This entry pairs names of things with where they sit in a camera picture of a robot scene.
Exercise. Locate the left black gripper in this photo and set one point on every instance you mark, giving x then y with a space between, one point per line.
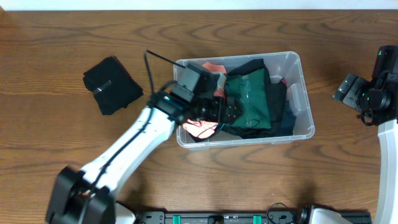
222 109

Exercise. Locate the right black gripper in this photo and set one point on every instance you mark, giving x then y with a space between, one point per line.
354 99

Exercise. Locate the pink satin garment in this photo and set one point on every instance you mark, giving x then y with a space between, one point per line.
201 129

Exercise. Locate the dark green taped garment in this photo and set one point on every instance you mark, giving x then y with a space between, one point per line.
248 91

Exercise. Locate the black garment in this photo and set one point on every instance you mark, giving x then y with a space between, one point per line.
276 96
111 85

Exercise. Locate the dark navy garment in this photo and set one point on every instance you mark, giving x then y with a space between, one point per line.
288 121

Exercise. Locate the red navy plaid shirt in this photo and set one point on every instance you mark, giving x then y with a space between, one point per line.
283 81

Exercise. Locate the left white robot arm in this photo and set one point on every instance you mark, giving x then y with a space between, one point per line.
89 194

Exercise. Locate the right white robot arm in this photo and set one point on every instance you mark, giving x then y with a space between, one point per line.
386 122

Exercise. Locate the clear plastic storage bin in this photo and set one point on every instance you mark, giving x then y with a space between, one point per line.
281 65

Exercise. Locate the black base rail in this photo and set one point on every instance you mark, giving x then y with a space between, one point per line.
276 213

